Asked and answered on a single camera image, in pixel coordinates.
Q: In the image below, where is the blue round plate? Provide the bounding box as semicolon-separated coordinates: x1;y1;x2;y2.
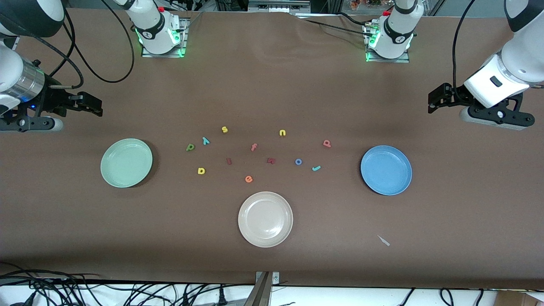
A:
360;145;413;196

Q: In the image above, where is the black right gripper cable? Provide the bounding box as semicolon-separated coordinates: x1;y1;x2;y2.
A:
36;36;85;89

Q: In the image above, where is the long black right arm cable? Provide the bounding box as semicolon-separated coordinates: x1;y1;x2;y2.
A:
62;0;135;84

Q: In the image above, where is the metal table edge bracket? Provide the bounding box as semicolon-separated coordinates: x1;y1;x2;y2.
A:
244;271;280;306

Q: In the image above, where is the brown cardboard box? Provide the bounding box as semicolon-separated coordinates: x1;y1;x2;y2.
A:
495;290;544;306

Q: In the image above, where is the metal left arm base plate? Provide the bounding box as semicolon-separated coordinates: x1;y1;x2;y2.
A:
365;23;411;63

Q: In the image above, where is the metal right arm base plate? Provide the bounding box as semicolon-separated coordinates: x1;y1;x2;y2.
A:
141;17;188;58

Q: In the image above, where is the aluminium frame behind table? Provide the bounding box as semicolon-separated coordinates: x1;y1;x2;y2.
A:
248;0;312;14

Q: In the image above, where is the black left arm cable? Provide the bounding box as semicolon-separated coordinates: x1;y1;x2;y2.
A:
452;0;476;94

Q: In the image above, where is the green round plate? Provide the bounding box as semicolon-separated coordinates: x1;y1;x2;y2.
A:
101;138;153;188

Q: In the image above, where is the black cable on table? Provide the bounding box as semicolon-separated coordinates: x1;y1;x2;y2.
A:
297;12;377;38

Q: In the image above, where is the beige round plate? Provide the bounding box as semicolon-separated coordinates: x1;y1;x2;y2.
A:
238;191;294;248

